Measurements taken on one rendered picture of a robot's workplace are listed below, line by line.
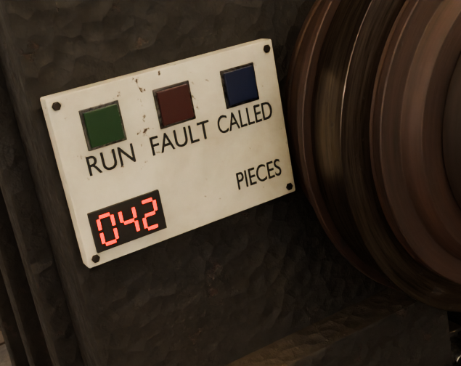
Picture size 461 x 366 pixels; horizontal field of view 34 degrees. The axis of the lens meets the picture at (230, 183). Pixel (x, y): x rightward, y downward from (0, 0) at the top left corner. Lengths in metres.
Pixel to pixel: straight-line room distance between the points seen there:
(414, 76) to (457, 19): 0.07
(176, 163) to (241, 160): 0.08
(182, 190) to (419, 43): 0.29
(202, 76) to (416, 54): 0.22
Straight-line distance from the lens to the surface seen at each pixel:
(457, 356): 1.12
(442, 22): 0.77
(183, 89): 0.79
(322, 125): 0.78
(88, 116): 0.75
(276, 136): 0.86
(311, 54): 0.79
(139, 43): 0.79
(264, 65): 0.84
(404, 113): 0.76
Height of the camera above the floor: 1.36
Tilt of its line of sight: 18 degrees down
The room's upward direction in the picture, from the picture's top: 11 degrees counter-clockwise
